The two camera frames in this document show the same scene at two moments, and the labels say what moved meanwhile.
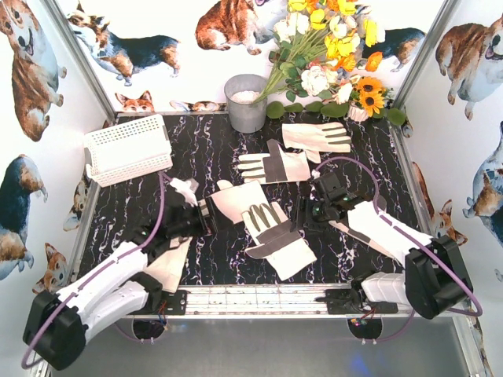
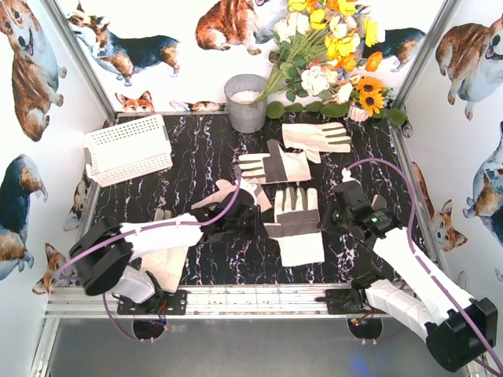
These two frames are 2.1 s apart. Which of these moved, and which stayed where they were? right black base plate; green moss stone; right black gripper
Moved: right black gripper
Stayed: right black base plate; green moss stone
